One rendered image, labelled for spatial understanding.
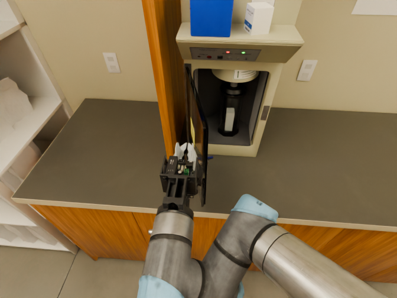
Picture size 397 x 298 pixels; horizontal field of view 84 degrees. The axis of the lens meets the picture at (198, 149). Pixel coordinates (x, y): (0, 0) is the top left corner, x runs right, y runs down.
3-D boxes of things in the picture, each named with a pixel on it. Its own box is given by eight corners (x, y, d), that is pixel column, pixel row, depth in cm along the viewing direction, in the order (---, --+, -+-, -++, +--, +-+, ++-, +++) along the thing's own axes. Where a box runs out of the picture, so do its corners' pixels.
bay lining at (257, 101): (198, 109, 116) (198, 39, 90) (248, 111, 114) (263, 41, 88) (194, 142, 99) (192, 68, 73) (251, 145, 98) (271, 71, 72)
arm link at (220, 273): (264, 275, 39) (221, 258, 34) (231, 331, 39) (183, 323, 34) (238, 249, 46) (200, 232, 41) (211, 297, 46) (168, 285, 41)
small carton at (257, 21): (243, 28, 59) (247, 2, 55) (260, 27, 60) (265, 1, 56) (250, 35, 56) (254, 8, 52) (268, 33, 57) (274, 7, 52)
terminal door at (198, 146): (190, 148, 100) (186, 64, 71) (203, 208, 80) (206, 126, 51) (188, 148, 100) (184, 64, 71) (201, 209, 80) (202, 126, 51)
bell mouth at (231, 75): (212, 58, 90) (212, 45, 86) (256, 60, 89) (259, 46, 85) (210, 81, 78) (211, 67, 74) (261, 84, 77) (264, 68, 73)
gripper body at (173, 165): (199, 154, 46) (194, 207, 38) (199, 178, 52) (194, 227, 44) (163, 152, 46) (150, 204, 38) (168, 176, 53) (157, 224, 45)
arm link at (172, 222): (192, 250, 41) (150, 246, 42) (194, 227, 45) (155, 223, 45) (191, 235, 36) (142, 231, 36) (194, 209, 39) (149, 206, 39)
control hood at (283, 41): (182, 55, 70) (181, 21, 63) (285, 60, 69) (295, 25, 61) (177, 74, 63) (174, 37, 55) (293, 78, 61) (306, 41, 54)
